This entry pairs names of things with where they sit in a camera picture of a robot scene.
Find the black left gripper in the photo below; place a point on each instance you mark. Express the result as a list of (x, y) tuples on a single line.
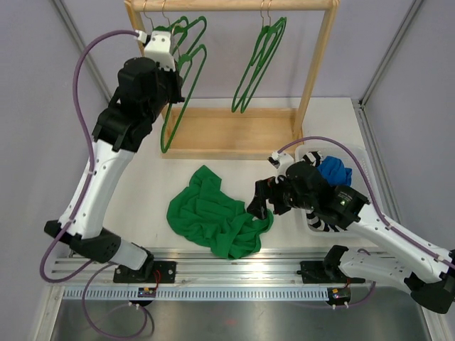
[(176, 80)]

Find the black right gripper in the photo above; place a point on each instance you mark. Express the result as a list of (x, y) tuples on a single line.
[(265, 189)]

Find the green tank top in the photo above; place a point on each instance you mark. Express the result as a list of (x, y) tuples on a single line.
[(206, 216)]

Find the blue tank top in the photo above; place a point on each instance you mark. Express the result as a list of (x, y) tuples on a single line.
[(334, 172)]

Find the green hanger with metal hook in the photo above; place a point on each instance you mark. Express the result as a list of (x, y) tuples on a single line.
[(153, 26)]

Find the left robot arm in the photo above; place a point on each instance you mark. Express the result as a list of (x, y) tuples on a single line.
[(144, 88)]

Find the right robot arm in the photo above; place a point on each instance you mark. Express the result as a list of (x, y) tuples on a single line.
[(414, 265)]

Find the wooden clothes rack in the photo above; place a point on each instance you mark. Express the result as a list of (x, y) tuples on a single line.
[(218, 133)]

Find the white plastic basket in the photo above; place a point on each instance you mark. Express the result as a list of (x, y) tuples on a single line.
[(327, 149)]

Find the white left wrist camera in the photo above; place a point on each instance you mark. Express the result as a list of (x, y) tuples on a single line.
[(157, 47)]

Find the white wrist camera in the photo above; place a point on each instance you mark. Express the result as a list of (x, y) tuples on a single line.
[(157, 47), (281, 161)]

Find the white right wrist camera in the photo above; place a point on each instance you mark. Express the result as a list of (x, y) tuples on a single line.
[(281, 161)]

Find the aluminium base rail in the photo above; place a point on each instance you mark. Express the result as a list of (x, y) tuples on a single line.
[(269, 267)]

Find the white slotted cable duct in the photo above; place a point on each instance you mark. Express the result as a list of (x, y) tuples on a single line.
[(197, 294)]

